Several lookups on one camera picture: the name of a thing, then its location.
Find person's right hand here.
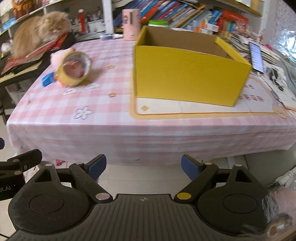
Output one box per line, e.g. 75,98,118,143
262,187,295,240

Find white orange-bordered desk mat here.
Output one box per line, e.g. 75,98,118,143
129,77,290,120

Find row of colourful books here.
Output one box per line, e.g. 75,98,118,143
113,1,252,38

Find white pen holder cup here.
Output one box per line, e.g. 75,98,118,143
87,19,105,33

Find red bottle white cap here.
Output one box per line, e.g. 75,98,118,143
78,9,86,34

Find black Yamaha keyboard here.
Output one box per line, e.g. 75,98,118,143
1,33,76,87

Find yellow cardboard box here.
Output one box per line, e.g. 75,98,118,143
133,26,252,107

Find fortune god figure box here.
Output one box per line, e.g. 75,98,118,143
11,0,42,20

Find pink checkered tablecloth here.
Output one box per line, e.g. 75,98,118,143
6,39,295,165

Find stack of papers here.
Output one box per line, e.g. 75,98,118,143
229,34,295,111

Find pink cylindrical humidifier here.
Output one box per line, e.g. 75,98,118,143
122,9,141,41

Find orange fluffy cat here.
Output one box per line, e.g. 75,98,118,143
12,11,71,58

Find smartphone with lit screen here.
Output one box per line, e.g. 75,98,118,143
248,42,264,74

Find white jar green lid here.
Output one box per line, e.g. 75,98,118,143
148,20,169,28

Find red paper sheets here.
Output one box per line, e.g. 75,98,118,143
1,33,68,75

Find pink plush pig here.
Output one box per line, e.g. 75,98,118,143
50,48,76,71

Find small spray bottle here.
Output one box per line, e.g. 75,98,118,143
99,33,123,41

